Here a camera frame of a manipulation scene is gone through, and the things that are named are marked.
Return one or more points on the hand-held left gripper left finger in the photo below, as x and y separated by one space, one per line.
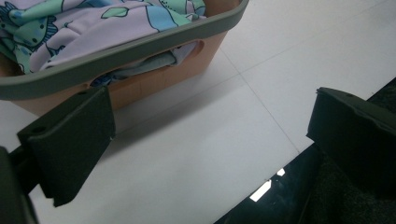
73 140

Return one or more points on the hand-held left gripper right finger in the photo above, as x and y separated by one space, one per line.
358 137

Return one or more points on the orange basket with grey rim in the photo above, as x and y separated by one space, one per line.
93 63

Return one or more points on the lilac cloth with fish print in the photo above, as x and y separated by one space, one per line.
90 31

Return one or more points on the grey cloth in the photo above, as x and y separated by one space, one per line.
149 63

